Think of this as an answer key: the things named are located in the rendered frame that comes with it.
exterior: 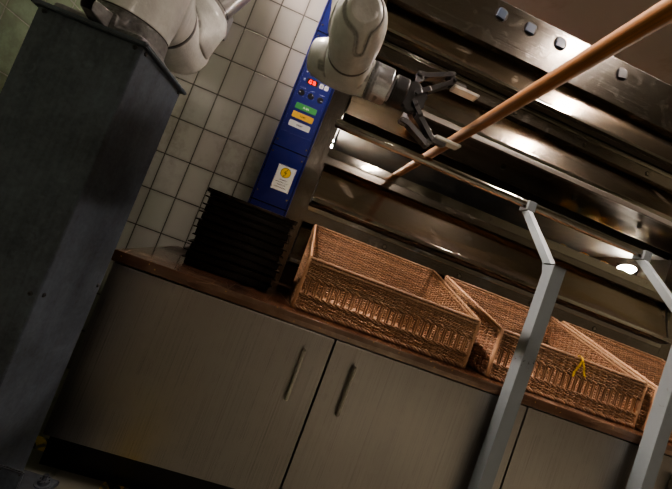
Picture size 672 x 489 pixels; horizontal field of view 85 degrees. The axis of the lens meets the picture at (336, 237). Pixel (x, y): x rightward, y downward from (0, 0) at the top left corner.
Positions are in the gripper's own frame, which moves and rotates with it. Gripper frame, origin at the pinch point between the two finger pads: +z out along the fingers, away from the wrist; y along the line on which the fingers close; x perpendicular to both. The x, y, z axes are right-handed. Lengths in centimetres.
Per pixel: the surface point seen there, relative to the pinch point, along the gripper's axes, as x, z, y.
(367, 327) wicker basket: -16, 0, 59
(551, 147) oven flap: -68, 67, -40
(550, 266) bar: -7.4, 40.6, 24.4
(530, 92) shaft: 23.2, 2.5, 1.1
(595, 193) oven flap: -52, 82, -21
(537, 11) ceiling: -189, 90, -204
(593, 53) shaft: 37.8, 2.4, 1.2
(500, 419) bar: -6, 41, 69
